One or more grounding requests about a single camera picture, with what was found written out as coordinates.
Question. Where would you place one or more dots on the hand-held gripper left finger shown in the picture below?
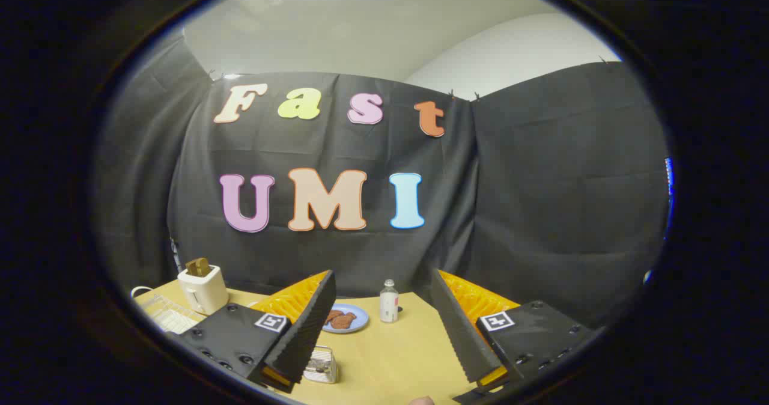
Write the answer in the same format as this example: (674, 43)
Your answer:
(306, 327)

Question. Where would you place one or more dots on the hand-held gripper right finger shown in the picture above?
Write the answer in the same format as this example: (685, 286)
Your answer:
(459, 333)

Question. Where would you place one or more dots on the blue plate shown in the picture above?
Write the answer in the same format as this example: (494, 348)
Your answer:
(361, 321)

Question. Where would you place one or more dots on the brown meat piece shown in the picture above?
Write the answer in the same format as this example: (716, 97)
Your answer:
(333, 316)
(345, 321)

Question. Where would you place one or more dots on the clear plastic bottle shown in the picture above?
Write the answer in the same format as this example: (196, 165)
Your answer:
(389, 306)

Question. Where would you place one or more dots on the white toaster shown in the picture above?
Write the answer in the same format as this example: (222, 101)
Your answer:
(207, 291)

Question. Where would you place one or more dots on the brown toast slice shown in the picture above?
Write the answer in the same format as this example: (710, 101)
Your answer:
(197, 267)

